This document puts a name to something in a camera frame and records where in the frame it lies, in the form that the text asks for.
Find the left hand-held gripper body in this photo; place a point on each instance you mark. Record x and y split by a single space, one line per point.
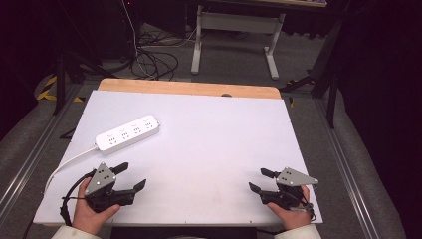
99 181

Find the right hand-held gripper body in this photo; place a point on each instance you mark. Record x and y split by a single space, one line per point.
292 178

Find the person's left hand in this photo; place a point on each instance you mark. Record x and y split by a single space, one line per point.
84 215

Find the person's right hand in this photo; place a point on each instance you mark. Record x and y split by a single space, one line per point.
295 217

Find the white power strip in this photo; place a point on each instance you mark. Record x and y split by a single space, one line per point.
127 133

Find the person's right white sleeve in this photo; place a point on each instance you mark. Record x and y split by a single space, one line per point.
298 233

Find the person's white sleeve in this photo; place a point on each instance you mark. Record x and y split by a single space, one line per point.
298 233
74 233

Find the person's left white sleeve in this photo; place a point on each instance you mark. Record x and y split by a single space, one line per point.
74 233

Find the white board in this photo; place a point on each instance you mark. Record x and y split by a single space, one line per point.
205 149

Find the yellow black floor tape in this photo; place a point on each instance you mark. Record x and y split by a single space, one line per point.
48 89

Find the black metal stand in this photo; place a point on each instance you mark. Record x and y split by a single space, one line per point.
326 76
61 73

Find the aluminium floor rail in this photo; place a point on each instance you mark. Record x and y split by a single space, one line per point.
31 152
348 172

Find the white metal desk frame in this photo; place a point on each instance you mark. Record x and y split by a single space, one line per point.
239 23

